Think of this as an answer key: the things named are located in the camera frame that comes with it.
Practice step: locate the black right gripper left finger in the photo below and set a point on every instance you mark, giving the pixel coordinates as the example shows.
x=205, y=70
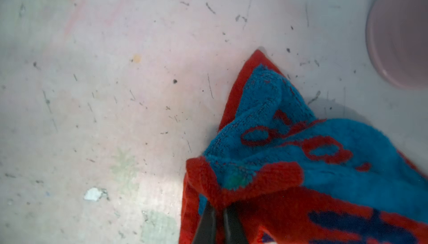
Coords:
x=206, y=230

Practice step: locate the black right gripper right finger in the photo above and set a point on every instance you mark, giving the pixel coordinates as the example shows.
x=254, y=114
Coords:
x=234, y=232

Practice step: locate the red blue towel cloth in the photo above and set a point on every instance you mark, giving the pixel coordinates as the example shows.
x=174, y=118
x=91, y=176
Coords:
x=296, y=179

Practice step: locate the pink pen holder cup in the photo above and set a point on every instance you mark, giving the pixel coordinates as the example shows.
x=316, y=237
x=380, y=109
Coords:
x=397, y=41

